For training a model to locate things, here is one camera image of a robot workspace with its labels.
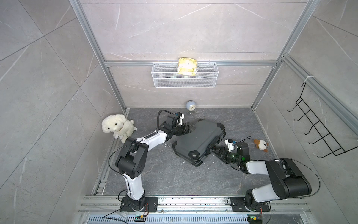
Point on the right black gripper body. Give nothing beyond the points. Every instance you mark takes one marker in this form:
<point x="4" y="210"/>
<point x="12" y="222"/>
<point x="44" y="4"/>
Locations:
<point x="224" y="157"/>

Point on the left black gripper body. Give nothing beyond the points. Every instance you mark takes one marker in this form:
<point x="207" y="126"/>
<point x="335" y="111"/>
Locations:
<point x="177" y="130"/>

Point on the grey poker set case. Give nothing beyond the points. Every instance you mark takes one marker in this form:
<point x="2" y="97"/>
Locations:
<point x="195" y="146"/>

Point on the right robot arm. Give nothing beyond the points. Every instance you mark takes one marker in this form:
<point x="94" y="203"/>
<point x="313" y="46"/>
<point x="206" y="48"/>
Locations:
<point x="286" y="179"/>

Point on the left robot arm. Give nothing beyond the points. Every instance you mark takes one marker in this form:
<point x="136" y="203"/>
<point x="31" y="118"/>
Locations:
<point x="131" y="160"/>

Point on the small grey globe ball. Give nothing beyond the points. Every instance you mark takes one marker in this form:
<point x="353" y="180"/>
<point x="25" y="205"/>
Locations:
<point x="191" y="106"/>

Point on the small brown white plush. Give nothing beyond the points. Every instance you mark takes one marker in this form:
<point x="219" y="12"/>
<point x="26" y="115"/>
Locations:
<point x="261" y="144"/>

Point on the white plush dog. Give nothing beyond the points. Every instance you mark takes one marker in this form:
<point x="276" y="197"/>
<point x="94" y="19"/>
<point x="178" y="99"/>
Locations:
<point x="121" y="127"/>

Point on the yellow packet in basket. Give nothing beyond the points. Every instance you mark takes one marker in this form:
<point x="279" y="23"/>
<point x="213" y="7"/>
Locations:
<point x="187" y="66"/>

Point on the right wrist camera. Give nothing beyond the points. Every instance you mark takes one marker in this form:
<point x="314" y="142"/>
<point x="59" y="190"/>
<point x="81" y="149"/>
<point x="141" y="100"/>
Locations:
<point x="231" y="145"/>

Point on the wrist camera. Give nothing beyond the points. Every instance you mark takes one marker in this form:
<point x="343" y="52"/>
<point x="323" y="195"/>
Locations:
<point x="231" y="145"/>
<point x="179" y="118"/>

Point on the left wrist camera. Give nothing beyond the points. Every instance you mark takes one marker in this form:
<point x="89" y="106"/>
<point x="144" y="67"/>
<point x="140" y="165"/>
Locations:
<point x="179" y="118"/>

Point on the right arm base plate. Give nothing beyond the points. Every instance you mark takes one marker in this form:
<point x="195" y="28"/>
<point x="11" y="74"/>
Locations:
<point x="240" y="204"/>

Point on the white wire mesh basket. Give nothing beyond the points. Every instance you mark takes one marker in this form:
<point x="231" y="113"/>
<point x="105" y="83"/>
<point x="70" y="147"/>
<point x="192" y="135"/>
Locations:
<point x="166" y="75"/>

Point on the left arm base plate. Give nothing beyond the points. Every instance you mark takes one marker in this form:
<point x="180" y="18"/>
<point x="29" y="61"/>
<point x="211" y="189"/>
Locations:
<point x="148" y="204"/>

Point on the aluminium mounting rail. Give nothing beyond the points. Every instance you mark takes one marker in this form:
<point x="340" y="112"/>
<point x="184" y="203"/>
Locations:
<point x="191" y="205"/>

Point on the black wire hook rack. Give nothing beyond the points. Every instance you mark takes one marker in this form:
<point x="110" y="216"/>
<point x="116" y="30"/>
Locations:
<point x="324" y="134"/>

